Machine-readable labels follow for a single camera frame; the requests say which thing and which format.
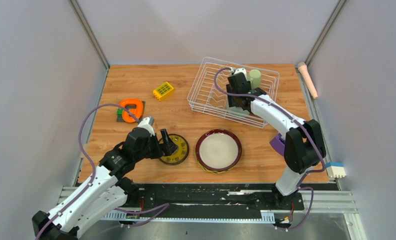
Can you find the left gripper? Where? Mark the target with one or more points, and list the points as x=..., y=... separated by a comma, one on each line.
x=166, y=149

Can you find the yellow patterned black-rimmed plate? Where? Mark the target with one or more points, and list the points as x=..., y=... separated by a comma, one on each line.
x=181, y=149

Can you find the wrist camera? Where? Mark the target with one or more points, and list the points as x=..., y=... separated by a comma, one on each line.
x=240, y=70
x=147, y=124

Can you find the light teal bowl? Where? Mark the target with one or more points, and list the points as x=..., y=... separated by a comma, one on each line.
x=238, y=112

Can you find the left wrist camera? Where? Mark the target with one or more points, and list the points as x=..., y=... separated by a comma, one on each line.
x=147, y=124

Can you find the blue and white toy brick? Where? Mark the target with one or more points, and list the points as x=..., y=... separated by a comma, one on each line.
x=335, y=170

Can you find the white wire dish rack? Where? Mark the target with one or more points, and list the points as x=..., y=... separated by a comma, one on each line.
x=205, y=98

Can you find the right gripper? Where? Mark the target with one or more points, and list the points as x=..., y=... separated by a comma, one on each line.
x=232, y=101

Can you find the yellow dotted plate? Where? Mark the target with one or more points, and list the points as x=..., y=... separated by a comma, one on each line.
x=216, y=172

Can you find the purple metronome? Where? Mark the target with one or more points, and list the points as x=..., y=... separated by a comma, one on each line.
x=278, y=144

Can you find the brown-rimmed white plate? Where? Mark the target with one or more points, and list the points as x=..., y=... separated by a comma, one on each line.
x=218, y=150

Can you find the beige cylinder handle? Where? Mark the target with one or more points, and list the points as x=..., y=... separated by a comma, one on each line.
x=303, y=69

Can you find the light green mug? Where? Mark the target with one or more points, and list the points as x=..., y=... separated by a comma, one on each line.
x=254, y=77

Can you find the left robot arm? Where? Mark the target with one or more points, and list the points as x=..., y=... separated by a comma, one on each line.
x=105, y=189

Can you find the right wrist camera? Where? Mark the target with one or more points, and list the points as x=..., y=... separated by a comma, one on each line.
x=240, y=70

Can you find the yellow toy brick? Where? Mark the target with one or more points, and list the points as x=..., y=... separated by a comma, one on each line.
x=163, y=91

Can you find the black plate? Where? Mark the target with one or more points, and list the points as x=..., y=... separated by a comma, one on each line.
x=184, y=155

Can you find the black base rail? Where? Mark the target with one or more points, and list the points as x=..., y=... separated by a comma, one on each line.
x=212, y=200

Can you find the orange toy on grey base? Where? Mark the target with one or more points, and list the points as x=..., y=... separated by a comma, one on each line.
x=135, y=110

